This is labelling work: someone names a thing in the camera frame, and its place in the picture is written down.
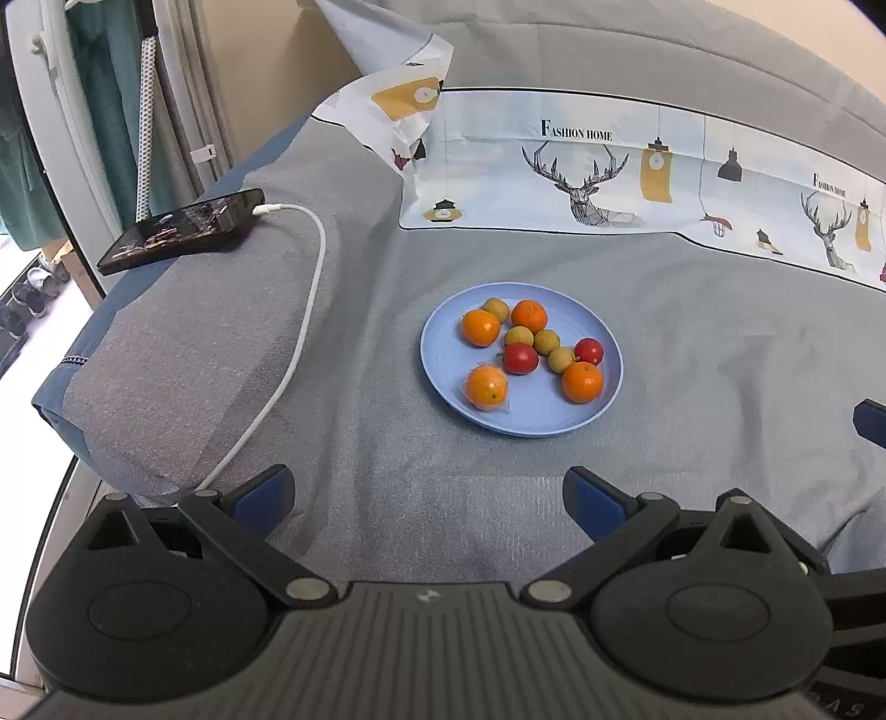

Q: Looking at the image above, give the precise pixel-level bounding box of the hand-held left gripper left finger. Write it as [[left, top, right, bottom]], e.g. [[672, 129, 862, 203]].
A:
[[86, 465, 340, 610]]

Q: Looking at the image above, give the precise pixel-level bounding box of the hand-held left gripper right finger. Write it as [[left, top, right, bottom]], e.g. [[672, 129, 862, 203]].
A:
[[521, 465, 829, 610]]

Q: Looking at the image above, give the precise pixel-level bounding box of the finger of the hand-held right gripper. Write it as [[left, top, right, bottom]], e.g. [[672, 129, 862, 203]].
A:
[[853, 399, 886, 448]]

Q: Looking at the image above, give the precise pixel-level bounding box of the light blue plate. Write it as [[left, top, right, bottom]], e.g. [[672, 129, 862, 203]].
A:
[[419, 281, 625, 439]]

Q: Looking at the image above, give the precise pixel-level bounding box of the plastic-wrapped orange mandarin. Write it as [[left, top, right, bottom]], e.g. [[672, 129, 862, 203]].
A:
[[460, 362, 512, 414]]

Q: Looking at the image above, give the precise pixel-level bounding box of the grey and blue pillow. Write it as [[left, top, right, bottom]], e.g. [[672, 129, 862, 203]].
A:
[[31, 114, 389, 506]]

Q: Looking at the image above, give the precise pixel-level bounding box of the grey duvet with deer print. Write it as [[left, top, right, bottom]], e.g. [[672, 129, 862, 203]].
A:
[[138, 0, 886, 575]]

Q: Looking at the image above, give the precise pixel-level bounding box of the black smartphone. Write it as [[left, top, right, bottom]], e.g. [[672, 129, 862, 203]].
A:
[[95, 188, 266, 276]]

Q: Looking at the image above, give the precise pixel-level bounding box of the brown cardboard box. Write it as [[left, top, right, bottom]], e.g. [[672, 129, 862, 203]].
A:
[[42, 239, 105, 306]]

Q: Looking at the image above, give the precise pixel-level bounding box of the dark sneaker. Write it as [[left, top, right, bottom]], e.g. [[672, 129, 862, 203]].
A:
[[0, 285, 47, 342]]

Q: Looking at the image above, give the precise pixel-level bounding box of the grey slipper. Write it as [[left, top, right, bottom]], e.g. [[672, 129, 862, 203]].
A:
[[26, 255, 71, 296]]

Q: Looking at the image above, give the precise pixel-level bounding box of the black and white dotted pole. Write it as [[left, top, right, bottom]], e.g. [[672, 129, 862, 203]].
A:
[[135, 0, 162, 223]]

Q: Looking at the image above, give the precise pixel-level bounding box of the teal hanging garment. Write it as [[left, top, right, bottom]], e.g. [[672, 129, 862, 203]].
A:
[[0, 0, 150, 251]]

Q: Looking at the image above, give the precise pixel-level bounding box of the grey curtain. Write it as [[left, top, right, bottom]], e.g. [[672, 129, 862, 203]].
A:
[[152, 0, 236, 188]]

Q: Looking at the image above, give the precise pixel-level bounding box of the white charging cable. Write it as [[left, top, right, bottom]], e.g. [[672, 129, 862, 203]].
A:
[[200, 203, 328, 494]]

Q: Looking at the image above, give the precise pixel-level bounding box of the white door frame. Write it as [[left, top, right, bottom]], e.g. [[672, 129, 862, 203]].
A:
[[0, 0, 126, 299]]

